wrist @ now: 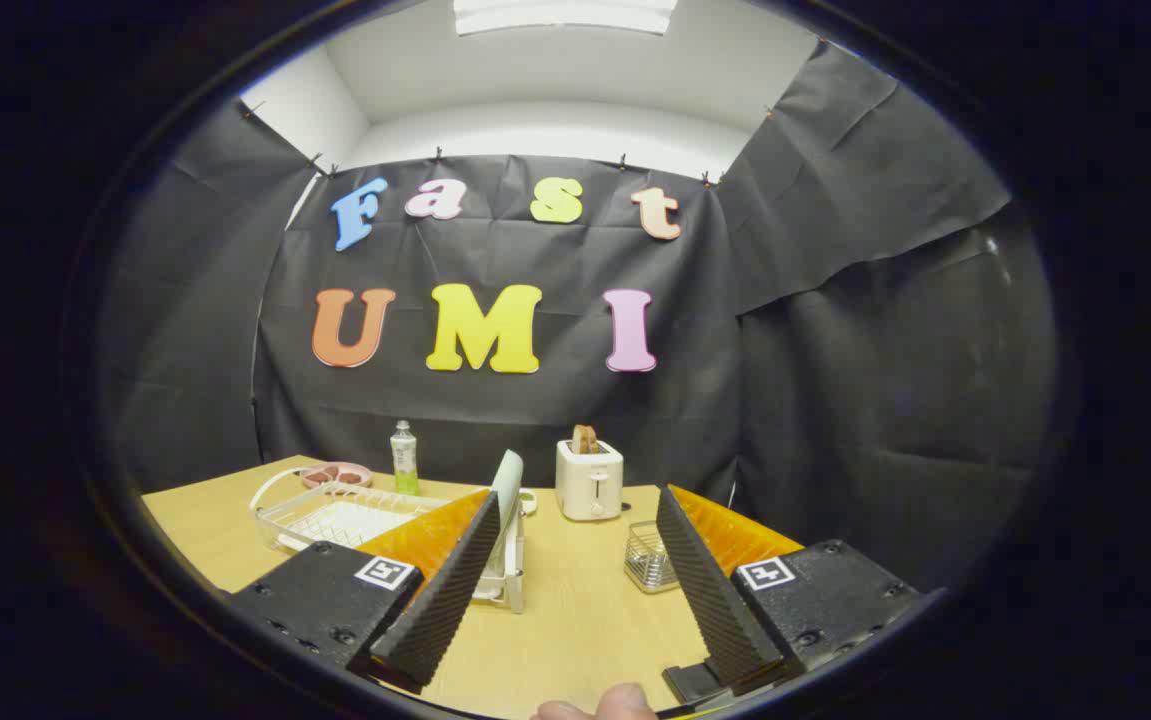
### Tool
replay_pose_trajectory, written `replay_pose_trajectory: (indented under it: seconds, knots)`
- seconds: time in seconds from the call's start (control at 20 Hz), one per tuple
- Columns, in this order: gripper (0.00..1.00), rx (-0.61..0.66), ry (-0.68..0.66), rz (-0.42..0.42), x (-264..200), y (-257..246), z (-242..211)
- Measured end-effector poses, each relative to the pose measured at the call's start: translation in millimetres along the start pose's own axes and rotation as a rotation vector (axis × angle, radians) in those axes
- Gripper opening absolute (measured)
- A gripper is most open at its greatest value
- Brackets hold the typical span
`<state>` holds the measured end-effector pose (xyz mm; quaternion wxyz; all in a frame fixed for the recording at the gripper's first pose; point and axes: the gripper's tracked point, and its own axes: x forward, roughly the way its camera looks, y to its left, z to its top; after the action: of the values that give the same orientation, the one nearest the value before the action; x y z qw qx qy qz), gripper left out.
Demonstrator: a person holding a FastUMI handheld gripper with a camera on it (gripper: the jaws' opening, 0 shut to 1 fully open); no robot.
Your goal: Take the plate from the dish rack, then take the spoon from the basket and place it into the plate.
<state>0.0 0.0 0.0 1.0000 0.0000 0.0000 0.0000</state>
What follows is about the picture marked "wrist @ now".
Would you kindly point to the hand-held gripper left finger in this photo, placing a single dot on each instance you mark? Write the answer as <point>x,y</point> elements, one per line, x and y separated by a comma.
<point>455,590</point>

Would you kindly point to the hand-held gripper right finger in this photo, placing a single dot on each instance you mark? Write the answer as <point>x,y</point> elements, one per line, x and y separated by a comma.
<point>705,590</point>

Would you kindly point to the pale green plate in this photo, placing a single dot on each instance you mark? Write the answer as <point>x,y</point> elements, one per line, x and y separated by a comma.
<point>509,490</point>

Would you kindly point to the pink plate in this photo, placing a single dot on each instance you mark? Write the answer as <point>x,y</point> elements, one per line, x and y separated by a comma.
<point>350,472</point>

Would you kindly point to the green drink bottle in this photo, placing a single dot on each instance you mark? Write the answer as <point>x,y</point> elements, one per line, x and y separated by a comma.
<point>405,465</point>

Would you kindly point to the white toaster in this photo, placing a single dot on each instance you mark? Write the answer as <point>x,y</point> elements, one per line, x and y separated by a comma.
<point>588,485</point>

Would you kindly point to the brown bread slice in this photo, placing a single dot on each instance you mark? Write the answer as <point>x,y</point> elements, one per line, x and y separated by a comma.
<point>585,440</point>

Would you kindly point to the ceiling light panel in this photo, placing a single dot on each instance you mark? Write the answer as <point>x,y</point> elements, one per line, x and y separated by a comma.
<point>565,14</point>

